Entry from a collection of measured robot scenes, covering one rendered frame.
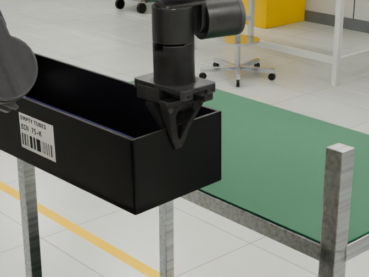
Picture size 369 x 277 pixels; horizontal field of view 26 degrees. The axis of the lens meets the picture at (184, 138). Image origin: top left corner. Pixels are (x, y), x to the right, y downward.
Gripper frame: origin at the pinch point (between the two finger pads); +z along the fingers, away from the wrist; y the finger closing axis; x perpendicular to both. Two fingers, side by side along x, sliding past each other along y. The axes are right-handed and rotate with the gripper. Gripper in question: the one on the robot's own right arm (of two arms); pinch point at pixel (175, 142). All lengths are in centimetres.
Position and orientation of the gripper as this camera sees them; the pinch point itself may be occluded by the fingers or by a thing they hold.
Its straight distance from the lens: 113.4
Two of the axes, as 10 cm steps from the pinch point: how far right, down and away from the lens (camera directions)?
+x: -7.3, 2.5, -6.4
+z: 0.2, 9.4, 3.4
